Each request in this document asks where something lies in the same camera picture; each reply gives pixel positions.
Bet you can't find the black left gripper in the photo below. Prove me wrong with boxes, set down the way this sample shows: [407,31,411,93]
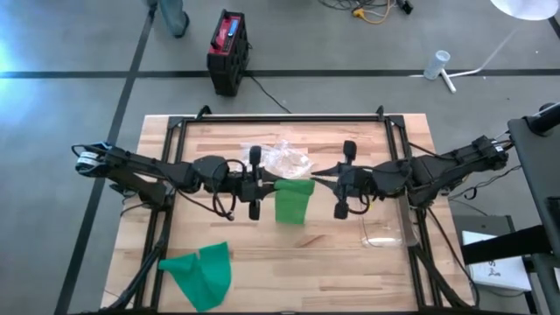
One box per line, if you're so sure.
[231,144,286,221]

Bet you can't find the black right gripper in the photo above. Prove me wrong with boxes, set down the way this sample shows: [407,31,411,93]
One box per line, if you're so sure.
[309,139,375,221]

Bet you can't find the green woven bandage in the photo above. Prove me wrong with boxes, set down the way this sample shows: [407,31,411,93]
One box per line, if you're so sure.
[273,178,317,226]

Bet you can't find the clear plastic bin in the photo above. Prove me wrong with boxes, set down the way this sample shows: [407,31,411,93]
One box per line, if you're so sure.
[360,192,417,250]

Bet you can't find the green flat elastic band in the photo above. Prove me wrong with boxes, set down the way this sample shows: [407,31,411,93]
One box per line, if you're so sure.
[157,241,233,313]

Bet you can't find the red and black battery box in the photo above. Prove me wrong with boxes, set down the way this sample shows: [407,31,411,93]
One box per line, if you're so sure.
[206,8,252,98]

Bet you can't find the white box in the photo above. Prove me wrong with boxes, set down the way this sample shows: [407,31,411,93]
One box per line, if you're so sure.
[461,229,534,293]

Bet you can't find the person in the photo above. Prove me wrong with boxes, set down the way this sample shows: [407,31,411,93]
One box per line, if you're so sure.
[145,0,192,39]

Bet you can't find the grey metal cart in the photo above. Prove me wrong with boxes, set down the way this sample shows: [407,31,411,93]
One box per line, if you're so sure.
[461,101,560,315]

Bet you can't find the white floor lamp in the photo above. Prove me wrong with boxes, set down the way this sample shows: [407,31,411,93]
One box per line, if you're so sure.
[409,0,560,95]

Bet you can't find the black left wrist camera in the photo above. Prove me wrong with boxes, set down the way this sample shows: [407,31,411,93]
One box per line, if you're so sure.
[234,177,259,202]

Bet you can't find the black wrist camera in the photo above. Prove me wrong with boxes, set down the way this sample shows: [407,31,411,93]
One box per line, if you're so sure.
[349,170,369,194]
[234,177,259,202]

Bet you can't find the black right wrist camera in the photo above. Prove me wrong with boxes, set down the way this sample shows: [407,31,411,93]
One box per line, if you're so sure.
[349,170,369,194]

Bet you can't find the black aluminium table frame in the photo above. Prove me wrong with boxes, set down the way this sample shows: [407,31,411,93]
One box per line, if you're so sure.
[99,104,479,315]

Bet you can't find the black power cable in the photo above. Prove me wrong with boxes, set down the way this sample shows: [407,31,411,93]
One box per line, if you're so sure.
[248,74,293,115]

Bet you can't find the yellow and black floor cables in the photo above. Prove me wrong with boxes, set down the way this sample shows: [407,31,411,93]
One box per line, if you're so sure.
[317,0,415,25]

